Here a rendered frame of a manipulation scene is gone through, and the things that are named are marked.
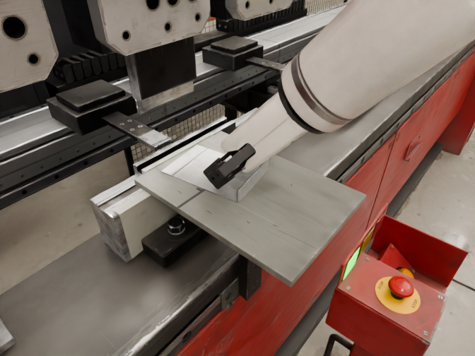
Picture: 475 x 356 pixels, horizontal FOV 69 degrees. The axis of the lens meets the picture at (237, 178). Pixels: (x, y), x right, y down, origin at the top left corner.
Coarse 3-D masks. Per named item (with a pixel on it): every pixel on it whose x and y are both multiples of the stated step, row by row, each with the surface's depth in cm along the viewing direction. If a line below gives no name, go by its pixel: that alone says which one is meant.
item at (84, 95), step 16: (64, 96) 62; (80, 96) 62; (96, 96) 62; (112, 96) 63; (128, 96) 65; (64, 112) 61; (80, 112) 60; (96, 112) 61; (112, 112) 64; (128, 112) 66; (80, 128) 60; (96, 128) 62; (128, 128) 59; (144, 128) 59; (144, 144) 56; (160, 144) 55
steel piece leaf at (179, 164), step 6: (192, 150) 54; (198, 150) 54; (204, 150) 54; (186, 156) 53; (192, 156) 53; (174, 162) 51; (180, 162) 51; (186, 162) 51; (168, 168) 50; (174, 168) 50; (180, 168) 50; (168, 174) 49
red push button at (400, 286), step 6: (396, 276) 59; (390, 282) 58; (396, 282) 58; (402, 282) 58; (408, 282) 58; (390, 288) 57; (396, 288) 57; (402, 288) 57; (408, 288) 57; (396, 294) 57; (402, 294) 56; (408, 294) 56
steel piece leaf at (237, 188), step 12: (204, 156) 53; (216, 156) 53; (192, 168) 50; (204, 168) 50; (264, 168) 49; (192, 180) 48; (204, 180) 48; (240, 180) 48; (252, 180) 46; (216, 192) 46; (228, 192) 46; (240, 192) 44
